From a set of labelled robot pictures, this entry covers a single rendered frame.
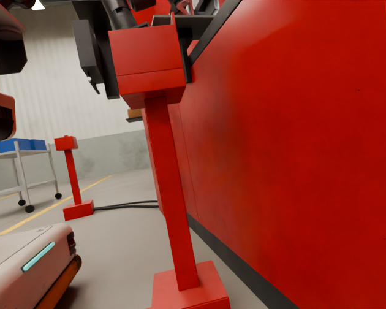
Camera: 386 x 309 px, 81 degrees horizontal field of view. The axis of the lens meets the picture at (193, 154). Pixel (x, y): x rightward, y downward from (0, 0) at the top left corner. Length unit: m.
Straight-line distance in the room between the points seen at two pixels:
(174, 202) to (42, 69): 8.56
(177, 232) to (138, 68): 0.44
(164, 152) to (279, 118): 0.30
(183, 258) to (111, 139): 7.48
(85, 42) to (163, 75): 1.56
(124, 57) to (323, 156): 0.47
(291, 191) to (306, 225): 0.07
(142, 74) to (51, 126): 8.07
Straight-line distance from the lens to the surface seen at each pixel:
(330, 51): 0.43
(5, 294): 0.81
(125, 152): 7.97
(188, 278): 0.72
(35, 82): 9.03
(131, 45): 0.61
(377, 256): 0.45
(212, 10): 1.13
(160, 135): 0.62
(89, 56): 2.06
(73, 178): 2.58
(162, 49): 0.60
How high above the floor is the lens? 0.52
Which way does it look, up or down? 3 degrees down
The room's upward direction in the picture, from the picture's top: 10 degrees counter-clockwise
